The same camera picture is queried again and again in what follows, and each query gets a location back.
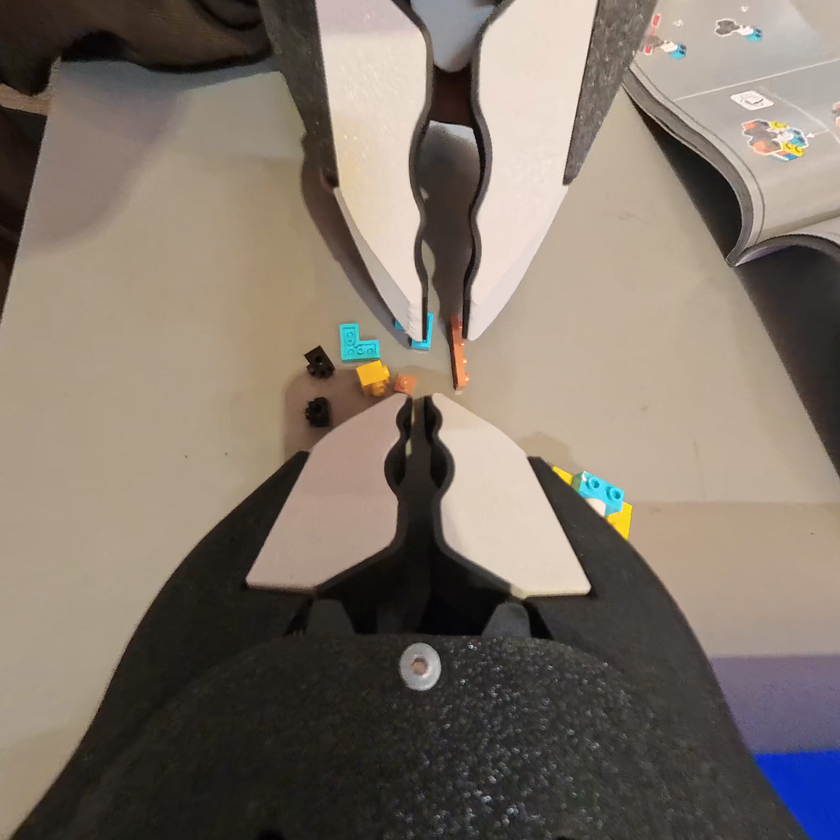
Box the long orange toy plate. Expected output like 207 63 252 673
449 313 471 394

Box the grey instruction booklet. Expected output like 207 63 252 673
620 0 840 267

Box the teal L-shaped plate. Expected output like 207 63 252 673
339 322 382 364
393 311 436 351

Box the grey desk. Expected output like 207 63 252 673
0 56 840 821

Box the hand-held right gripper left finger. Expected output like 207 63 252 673
245 394 416 596

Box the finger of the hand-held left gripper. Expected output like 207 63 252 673
459 0 602 343
314 0 432 343

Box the multicoloured toy brick assembly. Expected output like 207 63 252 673
550 464 635 541

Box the blue plastic bin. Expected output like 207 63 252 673
753 751 840 840

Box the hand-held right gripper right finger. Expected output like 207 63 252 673
422 392 594 601

